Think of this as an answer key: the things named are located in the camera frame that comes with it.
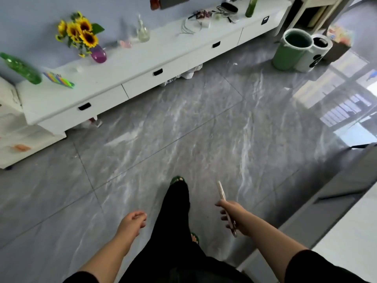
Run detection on person's right hand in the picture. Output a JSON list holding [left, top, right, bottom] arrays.
[[215, 199, 251, 235]]

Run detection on person's left hand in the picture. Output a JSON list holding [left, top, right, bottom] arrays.
[[117, 211, 148, 246]]

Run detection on phone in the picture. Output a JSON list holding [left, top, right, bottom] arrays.
[[217, 181, 238, 238]]

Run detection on white TV cabinet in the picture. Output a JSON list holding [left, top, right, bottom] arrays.
[[15, 0, 292, 136]]

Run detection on person's left forearm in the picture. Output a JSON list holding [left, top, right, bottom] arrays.
[[78, 235, 136, 282]]

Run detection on person's right forearm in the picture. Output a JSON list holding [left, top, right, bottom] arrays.
[[244, 215, 310, 277]]

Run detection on black trousers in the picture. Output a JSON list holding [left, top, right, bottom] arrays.
[[117, 182, 254, 283]]

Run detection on black long sleeve top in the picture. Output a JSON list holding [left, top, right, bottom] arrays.
[[63, 250, 369, 283]]

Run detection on plastic bag with red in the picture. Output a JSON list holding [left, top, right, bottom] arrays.
[[79, 117, 104, 129]]

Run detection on white marble coffee table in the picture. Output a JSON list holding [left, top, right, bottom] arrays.
[[237, 143, 377, 283]]

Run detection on white plastic bag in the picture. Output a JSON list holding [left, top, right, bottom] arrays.
[[180, 64, 204, 81], [160, 75, 181, 87]]

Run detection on colourful striped toy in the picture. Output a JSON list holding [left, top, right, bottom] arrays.
[[42, 71, 75, 89]]

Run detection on green trash bin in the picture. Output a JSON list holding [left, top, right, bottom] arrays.
[[271, 28, 314, 71]]

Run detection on white panda trash bin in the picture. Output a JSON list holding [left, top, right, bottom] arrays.
[[295, 33, 333, 73]]

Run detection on green glass bottle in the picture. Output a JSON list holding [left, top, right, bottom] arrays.
[[0, 52, 42, 85]]

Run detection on clear glass spray bottle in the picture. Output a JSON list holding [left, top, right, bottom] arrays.
[[136, 14, 151, 43]]

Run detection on yellow sunflower bouquet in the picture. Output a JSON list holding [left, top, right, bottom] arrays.
[[55, 11, 105, 59]]

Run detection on box of colourful toys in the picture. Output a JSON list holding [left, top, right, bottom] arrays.
[[322, 24, 355, 64]]

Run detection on black glasses case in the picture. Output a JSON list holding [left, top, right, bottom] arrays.
[[221, 2, 239, 14]]

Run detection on green patterned bottle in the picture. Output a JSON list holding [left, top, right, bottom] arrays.
[[245, 0, 259, 18]]

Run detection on white shelf rack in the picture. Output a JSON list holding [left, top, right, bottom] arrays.
[[284, 0, 348, 34]]

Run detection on white drawer unit orange handles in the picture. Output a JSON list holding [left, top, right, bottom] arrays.
[[0, 75, 67, 170]]

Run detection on grey wall socket panel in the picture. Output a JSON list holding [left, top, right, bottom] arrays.
[[159, 0, 190, 10]]

